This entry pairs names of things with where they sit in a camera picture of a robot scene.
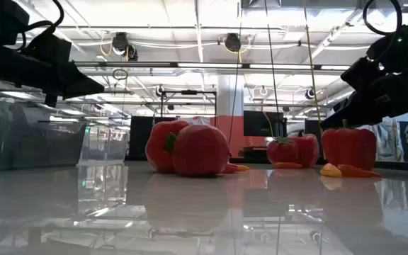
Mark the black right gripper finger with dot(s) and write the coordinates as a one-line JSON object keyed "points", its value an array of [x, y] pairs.
{"points": [[349, 110]]}

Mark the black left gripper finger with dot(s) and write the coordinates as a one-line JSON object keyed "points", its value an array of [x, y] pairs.
{"points": [[83, 85]]}

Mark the red bell pepper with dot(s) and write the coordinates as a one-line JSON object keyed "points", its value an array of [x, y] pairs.
{"points": [[308, 148], [349, 147], [158, 148]]}

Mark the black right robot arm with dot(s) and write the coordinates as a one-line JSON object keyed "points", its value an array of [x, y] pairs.
{"points": [[395, 49]]}

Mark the black partition panel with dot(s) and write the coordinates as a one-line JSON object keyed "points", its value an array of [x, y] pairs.
{"points": [[312, 125], [140, 136]]}

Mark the colourful printed hanging cloth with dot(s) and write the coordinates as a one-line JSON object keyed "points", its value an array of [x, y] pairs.
{"points": [[390, 141]]}

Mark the black monitor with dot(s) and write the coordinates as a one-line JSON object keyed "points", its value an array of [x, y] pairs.
{"points": [[260, 124]]}

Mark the white orange building column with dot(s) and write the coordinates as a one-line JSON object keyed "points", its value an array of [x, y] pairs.
{"points": [[230, 99]]}

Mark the long ceiling light bar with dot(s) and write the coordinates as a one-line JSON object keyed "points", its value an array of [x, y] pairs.
{"points": [[207, 65]]}

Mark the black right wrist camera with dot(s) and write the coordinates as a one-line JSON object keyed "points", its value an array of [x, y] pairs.
{"points": [[361, 74]]}

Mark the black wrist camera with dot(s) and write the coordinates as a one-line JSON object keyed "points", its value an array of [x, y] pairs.
{"points": [[361, 74], [48, 49]]}

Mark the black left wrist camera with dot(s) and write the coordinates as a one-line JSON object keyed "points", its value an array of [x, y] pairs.
{"points": [[48, 49]]}

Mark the black metal table frame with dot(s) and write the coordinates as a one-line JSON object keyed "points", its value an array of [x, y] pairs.
{"points": [[402, 165]]}

